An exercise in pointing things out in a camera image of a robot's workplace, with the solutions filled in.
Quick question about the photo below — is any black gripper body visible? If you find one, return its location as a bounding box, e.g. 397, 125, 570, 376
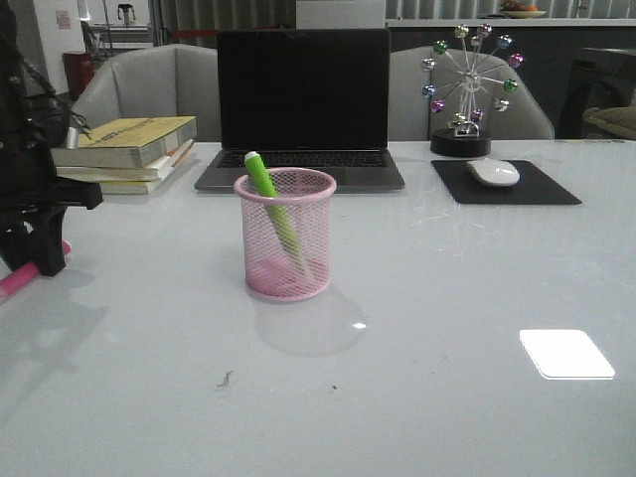
1, 177, 102, 214

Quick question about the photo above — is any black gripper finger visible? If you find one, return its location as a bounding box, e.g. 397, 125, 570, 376
30, 205, 67, 276
1, 213, 33, 271

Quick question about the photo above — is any pink highlighter pen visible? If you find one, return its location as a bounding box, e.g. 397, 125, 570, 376
1, 261, 42, 301

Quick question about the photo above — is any green highlighter pen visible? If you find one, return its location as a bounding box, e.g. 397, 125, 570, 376
243, 151, 309, 276

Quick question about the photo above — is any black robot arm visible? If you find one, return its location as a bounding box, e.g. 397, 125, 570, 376
1, 1, 102, 276

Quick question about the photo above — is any pink mesh pen holder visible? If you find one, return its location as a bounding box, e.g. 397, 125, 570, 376
234, 167, 336, 301

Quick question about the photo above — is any bottom cream book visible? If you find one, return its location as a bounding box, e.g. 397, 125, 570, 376
98, 148, 191, 195

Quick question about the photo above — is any cream book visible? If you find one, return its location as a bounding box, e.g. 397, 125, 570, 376
98, 148, 191, 195
57, 139, 194, 182

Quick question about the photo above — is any top yellow book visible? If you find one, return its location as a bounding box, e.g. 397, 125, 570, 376
52, 116, 198, 168

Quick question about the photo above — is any middle cream book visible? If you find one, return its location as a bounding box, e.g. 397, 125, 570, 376
57, 139, 194, 182

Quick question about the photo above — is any red bin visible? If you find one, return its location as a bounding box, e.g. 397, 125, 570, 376
63, 52, 94, 99

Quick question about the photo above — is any left grey armchair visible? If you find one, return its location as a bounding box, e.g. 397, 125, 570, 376
73, 44, 222, 142

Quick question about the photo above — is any grey armchair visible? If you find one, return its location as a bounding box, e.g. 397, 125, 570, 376
73, 44, 222, 142
388, 46, 555, 141

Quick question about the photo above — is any dark grey open laptop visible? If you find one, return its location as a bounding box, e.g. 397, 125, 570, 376
195, 29, 404, 193

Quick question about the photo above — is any white box behind laptop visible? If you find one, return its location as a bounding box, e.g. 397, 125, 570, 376
296, 0, 387, 29

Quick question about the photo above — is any right grey armchair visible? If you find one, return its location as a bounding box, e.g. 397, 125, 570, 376
388, 46, 555, 141

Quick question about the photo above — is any ferris wheel desk ornament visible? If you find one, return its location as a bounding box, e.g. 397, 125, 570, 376
420, 23, 520, 158

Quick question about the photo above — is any white computer mouse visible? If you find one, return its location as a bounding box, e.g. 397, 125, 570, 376
466, 158, 521, 187

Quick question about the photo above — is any black mouse pad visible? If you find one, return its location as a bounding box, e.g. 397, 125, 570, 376
431, 160, 581, 206

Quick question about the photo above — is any fruit bowl on counter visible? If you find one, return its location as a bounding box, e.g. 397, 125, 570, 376
500, 0, 546, 19

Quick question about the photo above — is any dark side table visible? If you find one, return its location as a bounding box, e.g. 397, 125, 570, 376
556, 48, 635, 139

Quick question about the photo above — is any olive cushion at right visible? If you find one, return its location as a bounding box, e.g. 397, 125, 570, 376
582, 105, 635, 140

